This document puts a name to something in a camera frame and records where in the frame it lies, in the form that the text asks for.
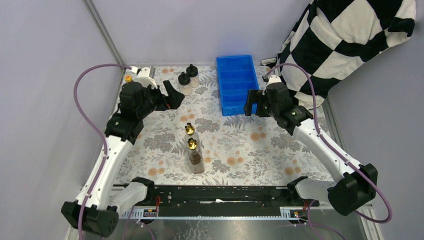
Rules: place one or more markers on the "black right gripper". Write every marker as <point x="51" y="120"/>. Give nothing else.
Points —
<point x="255" y="96"/>

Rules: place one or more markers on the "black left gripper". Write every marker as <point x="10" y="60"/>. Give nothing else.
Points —
<point x="173" y="100"/>

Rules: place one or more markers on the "blue plastic divided bin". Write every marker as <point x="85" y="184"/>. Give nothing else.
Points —
<point x="236" y="76"/>

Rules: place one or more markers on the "glass oil bottle gold spout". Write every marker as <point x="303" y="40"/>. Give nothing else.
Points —
<point x="195" y="156"/>

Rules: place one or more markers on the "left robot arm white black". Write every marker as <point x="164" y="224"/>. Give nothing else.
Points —
<point x="94" y="210"/>

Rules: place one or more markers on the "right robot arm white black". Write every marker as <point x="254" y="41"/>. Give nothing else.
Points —
<point x="351" y="185"/>

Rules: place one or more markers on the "black lid spice jar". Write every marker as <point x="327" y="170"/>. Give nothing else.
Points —
<point x="193" y="73"/>
<point x="185" y="85"/>

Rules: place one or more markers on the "floral table mat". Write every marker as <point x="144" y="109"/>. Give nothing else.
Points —
<point x="237" y="150"/>

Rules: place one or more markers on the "brown sauce bottle yellow cap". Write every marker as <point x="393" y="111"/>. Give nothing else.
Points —
<point x="128" y="78"/>

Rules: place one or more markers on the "black white checkered cloth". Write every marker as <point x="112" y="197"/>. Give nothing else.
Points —
<point x="333" y="38"/>

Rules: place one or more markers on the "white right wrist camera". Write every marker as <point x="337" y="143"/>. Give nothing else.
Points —
<point x="270" y="79"/>

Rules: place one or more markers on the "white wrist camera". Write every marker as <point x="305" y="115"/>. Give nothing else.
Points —
<point x="270" y="79"/>
<point x="145" y="76"/>

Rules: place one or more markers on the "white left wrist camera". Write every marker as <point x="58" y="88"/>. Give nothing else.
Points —
<point x="145" y="76"/>

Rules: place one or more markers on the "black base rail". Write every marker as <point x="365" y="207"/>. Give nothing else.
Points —
<point x="220" y="201"/>

